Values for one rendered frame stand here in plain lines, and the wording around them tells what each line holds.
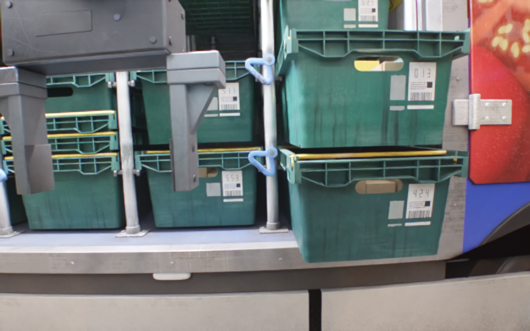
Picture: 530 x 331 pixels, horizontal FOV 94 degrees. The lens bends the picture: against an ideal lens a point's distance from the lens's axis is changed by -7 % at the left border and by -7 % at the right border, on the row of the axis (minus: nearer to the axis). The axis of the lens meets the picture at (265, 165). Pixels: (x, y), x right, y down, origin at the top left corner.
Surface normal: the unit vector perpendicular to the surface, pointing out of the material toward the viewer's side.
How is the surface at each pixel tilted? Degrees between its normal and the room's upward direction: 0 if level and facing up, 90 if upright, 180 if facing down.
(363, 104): 99
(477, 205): 90
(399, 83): 97
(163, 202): 97
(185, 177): 90
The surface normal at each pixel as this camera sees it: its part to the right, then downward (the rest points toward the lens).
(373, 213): 0.03, 0.23
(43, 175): 1.00, -0.03
